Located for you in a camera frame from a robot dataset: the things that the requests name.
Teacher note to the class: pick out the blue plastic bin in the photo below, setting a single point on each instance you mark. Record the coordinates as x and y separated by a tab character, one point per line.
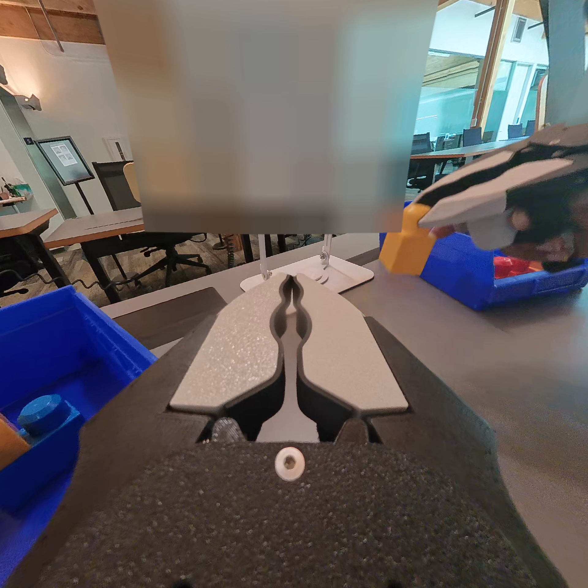
459	275

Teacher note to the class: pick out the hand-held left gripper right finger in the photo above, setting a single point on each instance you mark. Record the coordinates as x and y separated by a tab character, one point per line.
349	367

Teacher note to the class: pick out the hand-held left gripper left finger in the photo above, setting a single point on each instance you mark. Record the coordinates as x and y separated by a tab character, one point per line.
229	363

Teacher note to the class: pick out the group of assorted toy blocks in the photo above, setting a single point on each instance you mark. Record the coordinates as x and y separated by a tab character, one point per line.
46	413

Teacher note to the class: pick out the wooden pillar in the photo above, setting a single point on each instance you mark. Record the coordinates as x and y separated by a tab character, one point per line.
494	69

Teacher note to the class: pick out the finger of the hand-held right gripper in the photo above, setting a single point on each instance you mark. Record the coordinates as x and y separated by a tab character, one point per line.
482	164
473	202

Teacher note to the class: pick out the person's right hand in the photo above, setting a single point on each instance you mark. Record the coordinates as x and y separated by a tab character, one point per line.
546	248

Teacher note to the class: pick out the blue object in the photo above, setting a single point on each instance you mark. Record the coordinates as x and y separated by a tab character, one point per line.
46	330

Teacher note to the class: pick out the red single-stud block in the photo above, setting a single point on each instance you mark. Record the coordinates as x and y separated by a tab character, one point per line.
510	266

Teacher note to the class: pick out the wooden-top desk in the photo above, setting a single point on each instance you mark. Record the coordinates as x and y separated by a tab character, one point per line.
23	220
92	225

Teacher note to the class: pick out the framed notice stand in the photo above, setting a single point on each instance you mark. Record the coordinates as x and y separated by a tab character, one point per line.
64	158

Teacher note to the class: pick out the long conference table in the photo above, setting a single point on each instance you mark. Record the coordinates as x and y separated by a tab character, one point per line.
459	150

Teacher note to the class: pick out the yellow two-stud block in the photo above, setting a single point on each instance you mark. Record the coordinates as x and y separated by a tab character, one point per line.
404	252

